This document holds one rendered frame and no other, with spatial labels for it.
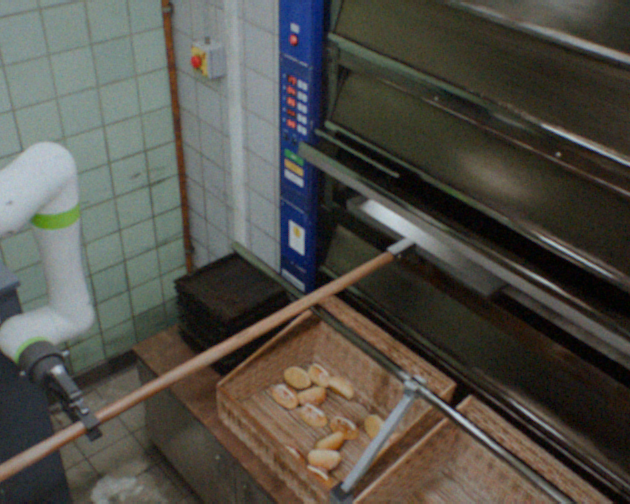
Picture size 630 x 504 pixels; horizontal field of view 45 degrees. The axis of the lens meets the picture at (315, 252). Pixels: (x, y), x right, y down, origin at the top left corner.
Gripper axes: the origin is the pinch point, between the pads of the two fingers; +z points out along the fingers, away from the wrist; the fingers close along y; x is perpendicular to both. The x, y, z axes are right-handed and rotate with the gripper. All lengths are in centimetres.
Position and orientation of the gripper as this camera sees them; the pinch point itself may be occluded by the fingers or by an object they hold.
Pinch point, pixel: (88, 422)
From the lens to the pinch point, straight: 177.4
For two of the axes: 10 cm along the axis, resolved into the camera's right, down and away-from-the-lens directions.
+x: -7.6, 3.7, -5.3
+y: -0.3, 8.1, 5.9
